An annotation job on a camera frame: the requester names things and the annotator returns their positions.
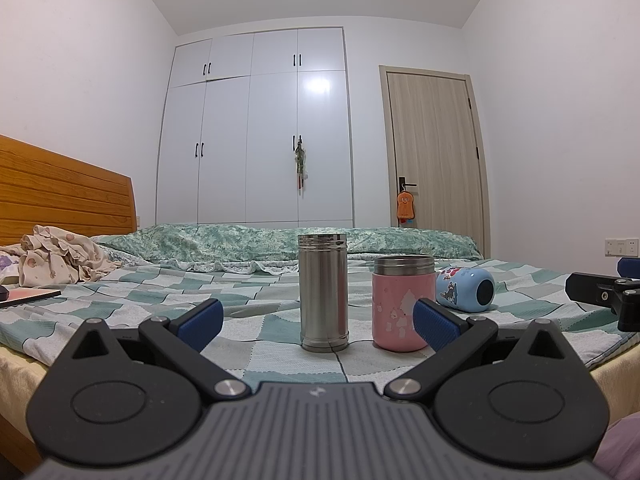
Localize blue cartoon thermos cup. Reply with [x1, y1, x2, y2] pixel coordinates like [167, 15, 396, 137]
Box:
[435, 266, 496, 313]

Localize pink thermos cup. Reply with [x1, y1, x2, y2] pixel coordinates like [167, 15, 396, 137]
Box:
[372, 255, 436, 353]

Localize stainless steel tall cup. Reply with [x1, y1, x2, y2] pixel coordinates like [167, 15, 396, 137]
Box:
[298, 234, 348, 352]

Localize checkered green bed sheet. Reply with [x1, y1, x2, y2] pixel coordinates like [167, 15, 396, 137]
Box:
[1, 260, 639, 396]

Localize lilac sleeve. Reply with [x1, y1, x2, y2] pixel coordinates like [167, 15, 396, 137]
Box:
[593, 412, 640, 480]

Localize pink tablet on bed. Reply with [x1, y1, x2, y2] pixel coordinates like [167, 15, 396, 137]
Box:
[0, 287, 61, 308]

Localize crumpled beige patterned clothes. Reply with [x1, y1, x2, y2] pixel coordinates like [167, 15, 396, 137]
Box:
[1, 226, 122, 287]

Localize green floral duvet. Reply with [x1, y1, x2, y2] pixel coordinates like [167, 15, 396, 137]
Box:
[92, 224, 483, 272]

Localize orange plush door hanger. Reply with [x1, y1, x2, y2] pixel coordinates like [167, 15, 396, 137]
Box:
[396, 191, 416, 226]

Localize light wooden door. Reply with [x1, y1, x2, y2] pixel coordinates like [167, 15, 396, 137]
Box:
[380, 65, 490, 257]

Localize orange wooden headboard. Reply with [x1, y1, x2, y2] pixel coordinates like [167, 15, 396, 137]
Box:
[1, 136, 138, 245]

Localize green hanging charm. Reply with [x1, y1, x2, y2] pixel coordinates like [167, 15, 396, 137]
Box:
[293, 136, 306, 194]

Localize white built-in wardrobe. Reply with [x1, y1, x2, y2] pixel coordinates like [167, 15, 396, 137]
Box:
[155, 27, 354, 228]

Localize white wall socket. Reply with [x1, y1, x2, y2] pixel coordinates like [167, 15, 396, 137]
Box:
[604, 237, 640, 258]

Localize black door handle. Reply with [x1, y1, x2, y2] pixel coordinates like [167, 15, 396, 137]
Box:
[398, 177, 418, 192]

